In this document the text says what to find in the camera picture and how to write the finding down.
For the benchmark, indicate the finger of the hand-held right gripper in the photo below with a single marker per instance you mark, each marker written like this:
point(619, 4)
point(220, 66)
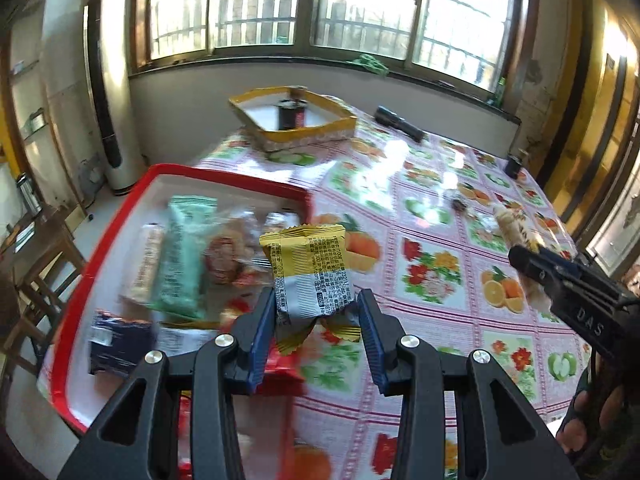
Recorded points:
point(535, 270)
point(560, 261)

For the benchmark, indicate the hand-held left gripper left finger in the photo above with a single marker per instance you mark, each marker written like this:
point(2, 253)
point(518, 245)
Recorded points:
point(262, 350)

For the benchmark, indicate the green bottle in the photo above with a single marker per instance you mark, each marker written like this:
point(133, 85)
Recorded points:
point(500, 91)

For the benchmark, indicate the green cloth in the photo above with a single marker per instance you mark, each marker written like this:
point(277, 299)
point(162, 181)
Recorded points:
point(370, 63)

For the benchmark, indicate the dark blue snack packet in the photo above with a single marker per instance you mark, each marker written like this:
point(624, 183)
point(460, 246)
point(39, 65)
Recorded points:
point(117, 345)

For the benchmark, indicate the yellow tray box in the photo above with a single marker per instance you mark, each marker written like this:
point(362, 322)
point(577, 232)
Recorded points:
point(310, 135)

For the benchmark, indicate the red snack packet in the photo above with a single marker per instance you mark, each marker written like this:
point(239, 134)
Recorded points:
point(282, 367)

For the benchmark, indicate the red tray box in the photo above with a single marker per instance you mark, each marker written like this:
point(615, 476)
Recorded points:
point(85, 385)

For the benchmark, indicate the tower air conditioner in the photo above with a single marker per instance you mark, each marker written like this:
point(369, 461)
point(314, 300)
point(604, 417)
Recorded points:
point(107, 95)

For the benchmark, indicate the small black cup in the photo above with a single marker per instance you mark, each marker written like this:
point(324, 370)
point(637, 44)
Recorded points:
point(515, 165)

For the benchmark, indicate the barred window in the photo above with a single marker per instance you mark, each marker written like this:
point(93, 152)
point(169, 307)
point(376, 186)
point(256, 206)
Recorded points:
point(350, 10)

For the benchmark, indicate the black flashlight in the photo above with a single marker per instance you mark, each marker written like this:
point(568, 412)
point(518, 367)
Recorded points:
point(400, 122)

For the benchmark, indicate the person's right hand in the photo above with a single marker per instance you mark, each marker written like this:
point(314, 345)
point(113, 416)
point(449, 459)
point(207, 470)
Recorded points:
point(590, 420)

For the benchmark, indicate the white snack packet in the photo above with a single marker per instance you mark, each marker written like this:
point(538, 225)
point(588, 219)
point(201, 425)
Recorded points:
point(182, 340)

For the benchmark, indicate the yellow grey snack packet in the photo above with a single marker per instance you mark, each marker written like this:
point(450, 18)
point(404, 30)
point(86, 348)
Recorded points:
point(310, 280)

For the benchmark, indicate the floral fruit print tablecloth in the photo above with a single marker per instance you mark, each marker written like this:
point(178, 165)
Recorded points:
point(430, 310)

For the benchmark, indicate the wooden glass panel door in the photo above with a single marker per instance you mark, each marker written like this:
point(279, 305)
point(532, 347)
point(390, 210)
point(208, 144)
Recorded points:
point(600, 110)

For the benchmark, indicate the mint green snack packet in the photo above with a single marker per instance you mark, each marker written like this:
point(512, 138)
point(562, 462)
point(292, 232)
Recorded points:
point(182, 260)

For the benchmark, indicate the yellow print rice cracker packet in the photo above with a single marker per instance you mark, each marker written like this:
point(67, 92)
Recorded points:
point(515, 225)

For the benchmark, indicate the small dark wrapped candy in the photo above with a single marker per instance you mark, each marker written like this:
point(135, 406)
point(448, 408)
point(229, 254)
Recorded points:
point(457, 203)

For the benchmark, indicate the dark bottle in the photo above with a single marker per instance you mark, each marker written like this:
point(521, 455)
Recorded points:
point(291, 112)

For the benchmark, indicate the wooden chair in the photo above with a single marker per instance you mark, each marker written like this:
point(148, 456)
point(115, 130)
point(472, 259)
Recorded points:
point(35, 285)

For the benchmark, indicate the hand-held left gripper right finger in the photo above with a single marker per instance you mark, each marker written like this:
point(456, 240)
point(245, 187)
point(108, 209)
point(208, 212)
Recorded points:
point(372, 355)

